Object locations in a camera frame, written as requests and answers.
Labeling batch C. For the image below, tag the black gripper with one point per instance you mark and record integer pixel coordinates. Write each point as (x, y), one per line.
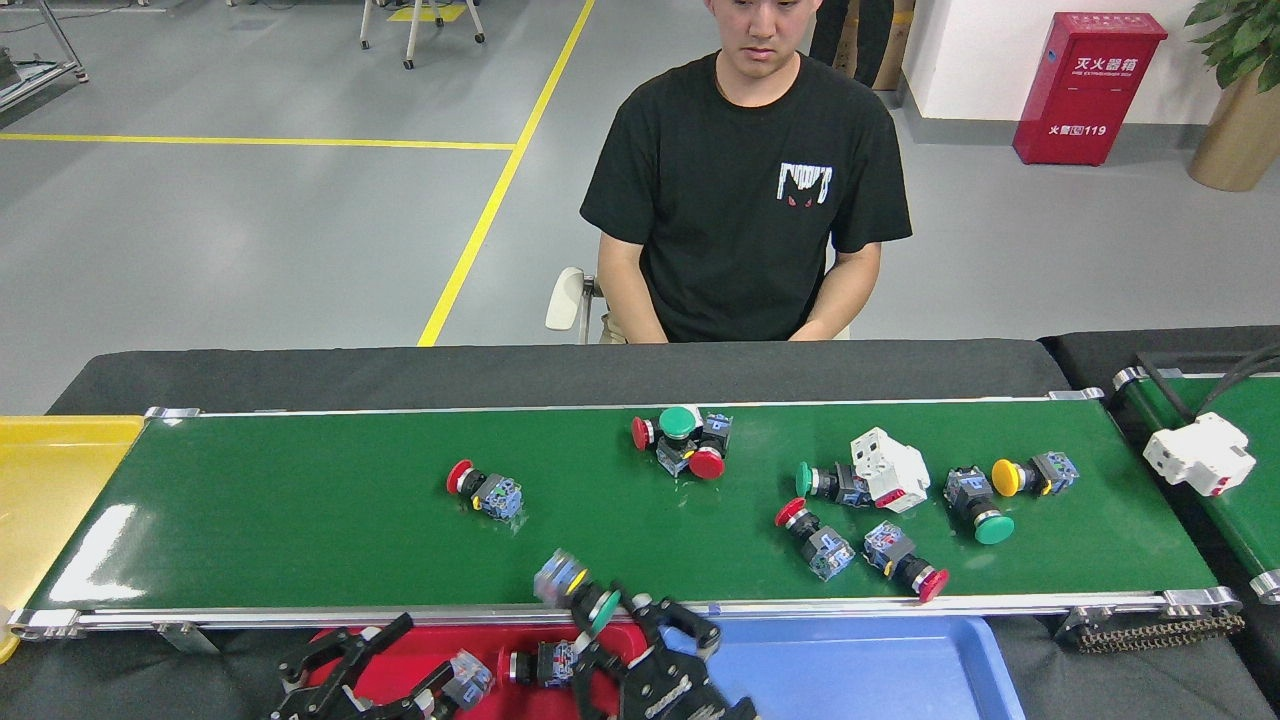
(680, 700)

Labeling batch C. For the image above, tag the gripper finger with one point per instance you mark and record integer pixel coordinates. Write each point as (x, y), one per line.
(330, 665)

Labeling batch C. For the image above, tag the green push button switch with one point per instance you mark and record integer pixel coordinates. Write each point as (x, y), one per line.
(835, 485)
(468, 680)
(575, 585)

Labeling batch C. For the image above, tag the red mushroom push button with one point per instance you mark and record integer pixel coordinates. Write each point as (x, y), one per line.
(643, 433)

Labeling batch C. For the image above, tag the green mushroom push button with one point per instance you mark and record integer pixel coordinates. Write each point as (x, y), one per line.
(678, 422)
(970, 490)

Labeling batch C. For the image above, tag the white circuit breaker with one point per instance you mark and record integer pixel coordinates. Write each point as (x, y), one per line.
(890, 465)
(1200, 455)

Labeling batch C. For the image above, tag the yellow push button switch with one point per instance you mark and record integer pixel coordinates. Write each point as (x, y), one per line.
(1050, 470)

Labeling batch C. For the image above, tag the person's left forearm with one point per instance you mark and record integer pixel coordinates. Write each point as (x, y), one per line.
(835, 315)

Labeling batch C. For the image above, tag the person's right forearm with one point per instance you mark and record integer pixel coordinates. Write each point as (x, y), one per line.
(635, 320)

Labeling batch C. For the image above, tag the red plastic tray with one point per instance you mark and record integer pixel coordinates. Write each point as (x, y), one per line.
(530, 706)

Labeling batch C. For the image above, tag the wide green conveyor belt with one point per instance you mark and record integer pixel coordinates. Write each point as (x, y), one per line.
(300, 520)

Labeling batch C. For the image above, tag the blue plastic tray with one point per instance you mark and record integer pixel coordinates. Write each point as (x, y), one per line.
(860, 670)

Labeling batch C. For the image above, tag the yellow plastic tray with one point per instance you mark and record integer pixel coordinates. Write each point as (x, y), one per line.
(50, 500)

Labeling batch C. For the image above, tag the narrow green conveyor belt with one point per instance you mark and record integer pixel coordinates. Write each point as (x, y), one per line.
(1240, 530)

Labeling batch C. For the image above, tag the grey office chair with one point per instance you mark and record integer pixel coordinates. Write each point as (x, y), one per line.
(563, 298)

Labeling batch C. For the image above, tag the person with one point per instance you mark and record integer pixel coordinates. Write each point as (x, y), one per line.
(830, 30)
(730, 200)

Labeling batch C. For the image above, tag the white wheeled stand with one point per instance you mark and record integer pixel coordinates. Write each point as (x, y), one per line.
(413, 30)

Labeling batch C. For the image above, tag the silver metal rack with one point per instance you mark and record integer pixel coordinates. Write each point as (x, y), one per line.
(40, 80)

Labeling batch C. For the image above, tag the brown cardboard box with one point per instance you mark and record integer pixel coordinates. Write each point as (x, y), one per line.
(900, 50)

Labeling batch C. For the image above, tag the red fire extinguisher cabinet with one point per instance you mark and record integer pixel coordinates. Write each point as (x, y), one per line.
(1090, 110)

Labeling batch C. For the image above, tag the gold plant pot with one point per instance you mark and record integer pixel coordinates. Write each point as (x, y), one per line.
(1240, 145)

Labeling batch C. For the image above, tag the green leafy plant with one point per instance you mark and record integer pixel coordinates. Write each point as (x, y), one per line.
(1245, 40)

